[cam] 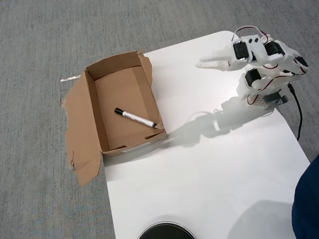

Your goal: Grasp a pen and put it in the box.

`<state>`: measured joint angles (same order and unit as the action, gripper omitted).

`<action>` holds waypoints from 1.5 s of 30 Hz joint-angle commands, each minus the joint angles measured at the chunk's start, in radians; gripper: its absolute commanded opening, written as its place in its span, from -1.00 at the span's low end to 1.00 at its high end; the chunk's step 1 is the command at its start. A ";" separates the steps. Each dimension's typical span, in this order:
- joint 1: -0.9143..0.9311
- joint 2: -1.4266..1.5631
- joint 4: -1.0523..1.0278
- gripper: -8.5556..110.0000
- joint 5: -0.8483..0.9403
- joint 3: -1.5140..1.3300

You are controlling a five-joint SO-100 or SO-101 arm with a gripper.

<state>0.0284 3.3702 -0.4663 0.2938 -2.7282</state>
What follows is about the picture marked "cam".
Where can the clear plastic tape strip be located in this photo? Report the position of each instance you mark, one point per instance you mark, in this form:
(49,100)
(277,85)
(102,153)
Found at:
(71,78)

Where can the black round disc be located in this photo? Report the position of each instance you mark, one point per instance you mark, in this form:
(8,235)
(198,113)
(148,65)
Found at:
(167,231)

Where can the white marker pen black cap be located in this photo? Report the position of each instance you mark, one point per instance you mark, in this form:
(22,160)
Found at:
(134,117)

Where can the open brown cardboard box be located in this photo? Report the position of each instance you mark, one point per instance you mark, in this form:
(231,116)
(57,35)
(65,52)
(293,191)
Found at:
(119,87)

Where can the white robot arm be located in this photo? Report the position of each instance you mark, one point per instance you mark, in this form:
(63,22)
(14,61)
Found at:
(242,87)

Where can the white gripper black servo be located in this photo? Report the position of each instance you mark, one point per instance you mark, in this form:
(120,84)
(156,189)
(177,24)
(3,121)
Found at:
(225,58)

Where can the grey table clamp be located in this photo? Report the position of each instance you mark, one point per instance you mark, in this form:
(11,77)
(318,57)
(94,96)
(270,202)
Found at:
(275,99)

